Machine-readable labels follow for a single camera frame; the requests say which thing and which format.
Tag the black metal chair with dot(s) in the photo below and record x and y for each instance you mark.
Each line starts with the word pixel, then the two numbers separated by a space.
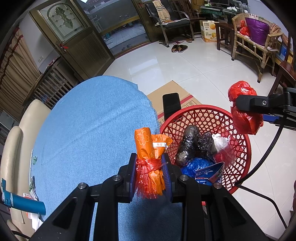
pixel 166 18

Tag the wooden crib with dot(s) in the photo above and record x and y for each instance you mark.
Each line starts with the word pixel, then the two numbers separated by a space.
pixel 56 81

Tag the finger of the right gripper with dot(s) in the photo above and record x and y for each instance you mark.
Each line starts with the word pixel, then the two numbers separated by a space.
pixel 258 104
pixel 271 118

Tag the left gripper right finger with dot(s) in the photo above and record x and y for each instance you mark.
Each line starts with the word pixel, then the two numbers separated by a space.
pixel 183 189

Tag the red plastic basket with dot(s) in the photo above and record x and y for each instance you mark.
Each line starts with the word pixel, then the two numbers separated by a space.
pixel 208 118

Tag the cream leather sofa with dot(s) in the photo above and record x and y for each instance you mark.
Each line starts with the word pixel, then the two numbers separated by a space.
pixel 17 153

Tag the green candy wrapper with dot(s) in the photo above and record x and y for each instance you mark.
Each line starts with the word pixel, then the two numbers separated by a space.
pixel 34 160

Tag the purple bag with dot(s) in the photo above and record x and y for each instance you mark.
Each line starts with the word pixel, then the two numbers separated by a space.
pixel 258 30

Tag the open brown door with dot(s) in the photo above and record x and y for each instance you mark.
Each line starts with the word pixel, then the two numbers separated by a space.
pixel 69 30

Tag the black plastic bag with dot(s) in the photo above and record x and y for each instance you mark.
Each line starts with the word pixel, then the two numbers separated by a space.
pixel 194 145

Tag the red plastic bag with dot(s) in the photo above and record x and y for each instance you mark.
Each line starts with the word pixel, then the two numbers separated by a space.
pixel 244 120

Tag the cardboard sheet on floor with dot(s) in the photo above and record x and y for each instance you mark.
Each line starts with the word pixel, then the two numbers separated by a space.
pixel 156 97

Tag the beige curtain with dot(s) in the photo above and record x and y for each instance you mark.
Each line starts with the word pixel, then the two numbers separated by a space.
pixel 19 73

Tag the black phone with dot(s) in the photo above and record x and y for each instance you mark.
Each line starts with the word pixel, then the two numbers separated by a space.
pixel 171 104

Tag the teal thermos bottle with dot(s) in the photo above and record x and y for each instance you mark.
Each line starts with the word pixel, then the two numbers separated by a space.
pixel 12 200

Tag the pair of slippers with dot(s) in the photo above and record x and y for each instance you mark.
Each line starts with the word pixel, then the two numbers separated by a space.
pixel 179 48

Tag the blue white carton box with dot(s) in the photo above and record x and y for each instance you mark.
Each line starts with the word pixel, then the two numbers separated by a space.
pixel 211 174

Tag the rattan armchair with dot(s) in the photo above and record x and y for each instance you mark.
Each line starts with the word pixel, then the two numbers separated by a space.
pixel 244 46

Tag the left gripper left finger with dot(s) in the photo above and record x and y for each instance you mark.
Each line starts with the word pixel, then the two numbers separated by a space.
pixel 119 188

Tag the orange wrapper bundle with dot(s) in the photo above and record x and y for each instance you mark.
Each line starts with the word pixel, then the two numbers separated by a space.
pixel 149 181

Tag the blue table cloth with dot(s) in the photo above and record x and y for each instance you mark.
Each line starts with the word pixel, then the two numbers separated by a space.
pixel 87 137

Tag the blue plastic bag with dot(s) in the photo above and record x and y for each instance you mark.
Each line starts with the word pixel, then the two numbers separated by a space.
pixel 197 169

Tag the yellow cardboard box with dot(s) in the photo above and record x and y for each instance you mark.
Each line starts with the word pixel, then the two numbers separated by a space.
pixel 208 31

